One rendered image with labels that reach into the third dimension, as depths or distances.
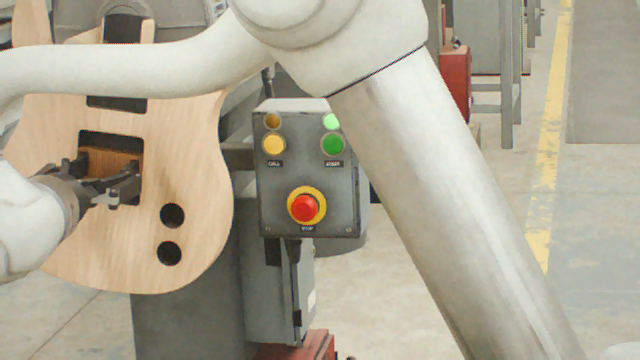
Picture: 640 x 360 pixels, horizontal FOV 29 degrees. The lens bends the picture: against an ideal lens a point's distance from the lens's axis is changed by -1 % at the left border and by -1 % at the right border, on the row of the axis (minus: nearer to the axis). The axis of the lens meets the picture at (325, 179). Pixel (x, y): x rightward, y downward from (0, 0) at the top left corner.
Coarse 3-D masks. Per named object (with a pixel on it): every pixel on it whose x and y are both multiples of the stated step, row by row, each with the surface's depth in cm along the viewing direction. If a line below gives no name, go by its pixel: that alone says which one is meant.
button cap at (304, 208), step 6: (300, 198) 190; (306, 198) 189; (312, 198) 190; (294, 204) 190; (300, 204) 189; (306, 204) 189; (312, 204) 189; (294, 210) 190; (300, 210) 190; (306, 210) 189; (312, 210) 189; (294, 216) 191; (300, 216) 190; (306, 216) 190; (312, 216) 190
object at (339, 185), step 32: (256, 128) 191; (288, 128) 190; (320, 128) 189; (256, 160) 192; (288, 160) 191; (320, 160) 190; (352, 160) 189; (256, 192) 194; (288, 192) 192; (320, 192) 191; (352, 192) 190; (288, 224) 194; (320, 224) 193; (352, 224) 192; (288, 256) 201
